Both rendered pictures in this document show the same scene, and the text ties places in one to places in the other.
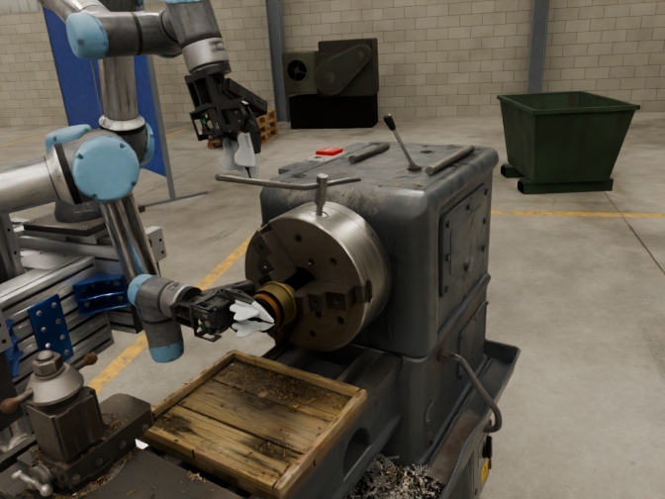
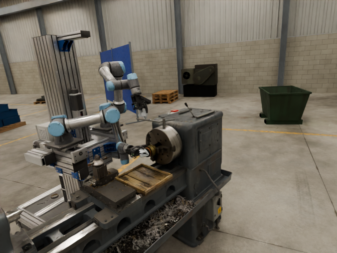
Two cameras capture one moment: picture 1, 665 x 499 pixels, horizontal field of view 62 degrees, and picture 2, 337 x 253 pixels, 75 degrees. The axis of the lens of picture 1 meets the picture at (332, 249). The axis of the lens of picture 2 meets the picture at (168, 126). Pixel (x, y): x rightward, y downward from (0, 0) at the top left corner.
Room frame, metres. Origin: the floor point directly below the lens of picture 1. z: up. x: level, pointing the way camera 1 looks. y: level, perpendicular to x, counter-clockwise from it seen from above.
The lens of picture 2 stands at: (-0.60, -0.30, 1.76)
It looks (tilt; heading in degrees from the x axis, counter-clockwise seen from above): 16 degrees down; 9
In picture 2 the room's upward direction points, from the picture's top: 4 degrees counter-clockwise
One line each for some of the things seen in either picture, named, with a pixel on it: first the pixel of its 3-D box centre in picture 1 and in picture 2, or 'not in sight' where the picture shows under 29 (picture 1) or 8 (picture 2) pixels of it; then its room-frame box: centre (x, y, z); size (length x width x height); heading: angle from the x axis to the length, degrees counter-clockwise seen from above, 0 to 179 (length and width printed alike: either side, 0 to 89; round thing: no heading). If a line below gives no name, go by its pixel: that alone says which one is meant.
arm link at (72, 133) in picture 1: (74, 152); (106, 109); (1.46, 0.67, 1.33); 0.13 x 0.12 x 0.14; 125
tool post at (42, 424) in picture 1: (67, 416); (100, 169); (0.69, 0.41, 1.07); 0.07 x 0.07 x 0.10; 57
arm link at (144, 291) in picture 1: (156, 295); (123, 147); (1.08, 0.39, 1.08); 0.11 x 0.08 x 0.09; 56
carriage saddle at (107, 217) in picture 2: not in sight; (103, 199); (0.60, 0.38, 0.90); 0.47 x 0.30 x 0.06; 57
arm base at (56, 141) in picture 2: not in sight; (62, 136); (1.00, 0.87, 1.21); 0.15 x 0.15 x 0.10
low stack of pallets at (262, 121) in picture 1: (242, 128); (165, 96); (9.32, 1.37, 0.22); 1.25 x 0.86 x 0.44; 168
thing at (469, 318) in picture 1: (390, 413); (190, 189); (1.46, -0.15, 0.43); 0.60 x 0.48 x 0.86; 147
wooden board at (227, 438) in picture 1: (252, 413); (143, 177); (0.91, 0.18, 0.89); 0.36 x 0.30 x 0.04; 57
